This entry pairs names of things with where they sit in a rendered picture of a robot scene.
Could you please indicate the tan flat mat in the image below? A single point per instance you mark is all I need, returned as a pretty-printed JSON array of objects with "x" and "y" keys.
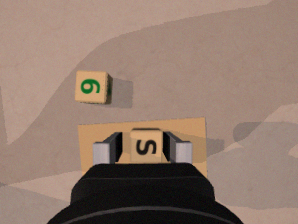
[{"x": 187, "y": 129}]

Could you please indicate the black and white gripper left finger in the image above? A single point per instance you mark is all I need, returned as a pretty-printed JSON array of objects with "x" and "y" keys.
[{"x": 108, "y": 151}]

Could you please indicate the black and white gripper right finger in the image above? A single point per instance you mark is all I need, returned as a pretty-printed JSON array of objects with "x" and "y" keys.
[{"x": 176, "y": 150}]

